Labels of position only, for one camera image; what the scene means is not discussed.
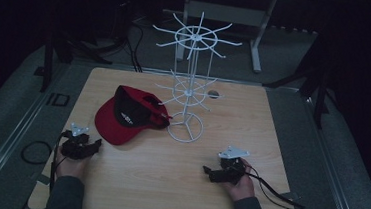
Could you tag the white metal desk frame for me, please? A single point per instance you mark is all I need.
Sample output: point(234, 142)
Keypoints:
point(226, 24)

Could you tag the black rectangular floor bracket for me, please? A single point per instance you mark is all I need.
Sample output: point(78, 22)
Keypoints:
point(58, 100)

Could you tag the red and black baseball cap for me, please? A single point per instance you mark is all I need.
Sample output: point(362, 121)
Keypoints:
point(129, 115)

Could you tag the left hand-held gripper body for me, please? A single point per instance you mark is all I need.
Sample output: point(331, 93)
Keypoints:
point(76, 142)

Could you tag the person's right hand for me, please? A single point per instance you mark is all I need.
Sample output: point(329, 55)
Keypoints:
point(240, 188)

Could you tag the black tripod stand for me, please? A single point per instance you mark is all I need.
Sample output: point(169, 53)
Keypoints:
point(312, 77)
point(67, 45)

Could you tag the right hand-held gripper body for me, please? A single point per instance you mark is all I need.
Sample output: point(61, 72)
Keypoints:
point(230, 166)

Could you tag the person's left hand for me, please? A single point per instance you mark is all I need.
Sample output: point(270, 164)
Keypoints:
point(70, 167)

